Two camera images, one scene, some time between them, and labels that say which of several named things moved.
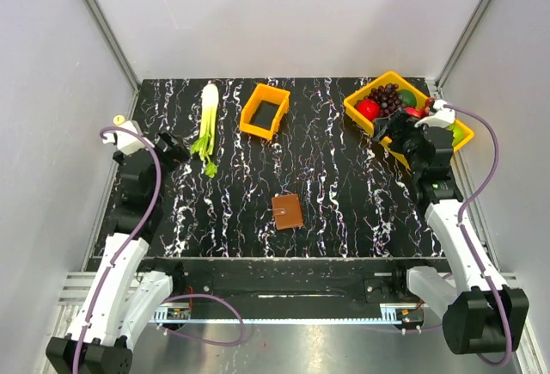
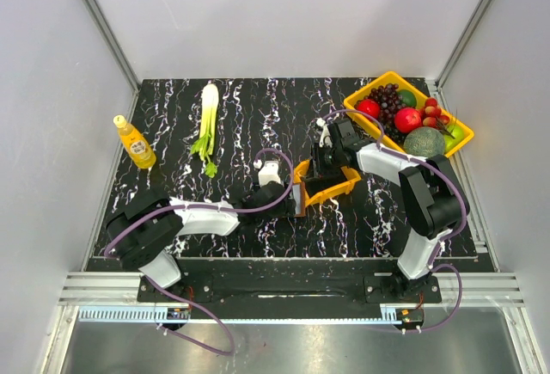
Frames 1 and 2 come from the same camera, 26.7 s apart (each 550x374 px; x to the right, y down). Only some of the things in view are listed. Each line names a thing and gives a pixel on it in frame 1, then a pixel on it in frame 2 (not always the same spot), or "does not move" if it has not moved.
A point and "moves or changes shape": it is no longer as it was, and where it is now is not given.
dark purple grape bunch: x=388 y=97 does not move
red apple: x=369 y=107 does not move
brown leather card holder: x=288 y=211 moves or changes shape
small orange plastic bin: x=265 y=108 -> x=345 y=188
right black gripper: x=400 y=121 -> x=317 y=168
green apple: x=458 y=133 does not move
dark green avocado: x=408 y=98 does not move
